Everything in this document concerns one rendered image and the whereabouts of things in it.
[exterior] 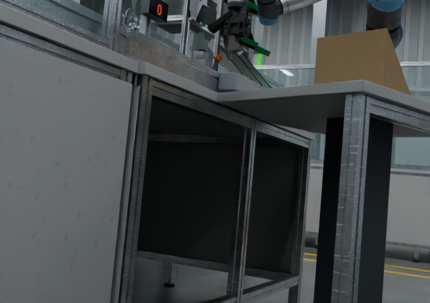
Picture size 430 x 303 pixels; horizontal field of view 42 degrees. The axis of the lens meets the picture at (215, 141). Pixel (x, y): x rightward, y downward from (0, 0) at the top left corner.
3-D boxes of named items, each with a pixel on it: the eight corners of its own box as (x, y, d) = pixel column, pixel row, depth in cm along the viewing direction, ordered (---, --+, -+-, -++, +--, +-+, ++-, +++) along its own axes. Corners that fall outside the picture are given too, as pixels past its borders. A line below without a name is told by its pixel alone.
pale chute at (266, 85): (269, 99, 256) (275, 92, 254) (253, 93, 245) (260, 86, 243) (237, 59, 269) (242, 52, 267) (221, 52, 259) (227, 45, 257)
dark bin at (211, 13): (256, 48, 245) (263, 32, 243) (240, 40, 234) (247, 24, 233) (212, 27, 261) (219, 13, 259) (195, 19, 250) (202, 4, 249)
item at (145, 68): (315, 140, 272) (315, 134, 272) (144, 73, 138) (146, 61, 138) (87, 130, 335) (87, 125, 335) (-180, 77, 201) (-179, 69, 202)
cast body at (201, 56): (210, 68, 219) (211, 51, 219) (205, 66, 215) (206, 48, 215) (191, 68, 222) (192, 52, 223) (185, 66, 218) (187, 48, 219)
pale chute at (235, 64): (256, 93, 242) (263, 85, 241) (240, 87, 232) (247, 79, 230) (223, 51, 256) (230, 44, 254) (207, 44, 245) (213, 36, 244)
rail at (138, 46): (255, 116, 224) (257, 89, 225) (127, 65, 145) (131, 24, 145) (242, 116, 226) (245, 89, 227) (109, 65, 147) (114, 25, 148)
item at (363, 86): (505, 137, 195) (505, 128, 196) (363, 91, 135) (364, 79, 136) (338, 137, 247) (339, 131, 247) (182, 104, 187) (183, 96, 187)
